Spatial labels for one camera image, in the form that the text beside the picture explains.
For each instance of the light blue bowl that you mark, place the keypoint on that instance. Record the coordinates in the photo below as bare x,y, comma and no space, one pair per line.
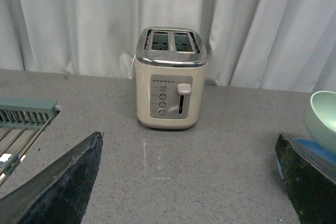
303,159

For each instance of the green dish rack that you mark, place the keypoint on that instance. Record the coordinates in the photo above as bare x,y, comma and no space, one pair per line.
22,122

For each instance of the white curtain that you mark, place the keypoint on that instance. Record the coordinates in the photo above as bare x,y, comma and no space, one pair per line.
263,44

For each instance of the green bowl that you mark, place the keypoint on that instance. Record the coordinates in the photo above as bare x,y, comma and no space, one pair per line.
319,119

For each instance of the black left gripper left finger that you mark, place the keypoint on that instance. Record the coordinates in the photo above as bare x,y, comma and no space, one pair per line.
60,193

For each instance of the cream toaster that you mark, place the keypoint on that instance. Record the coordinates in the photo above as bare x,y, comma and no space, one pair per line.
170,70

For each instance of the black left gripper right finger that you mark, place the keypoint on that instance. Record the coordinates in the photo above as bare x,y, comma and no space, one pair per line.
314,202

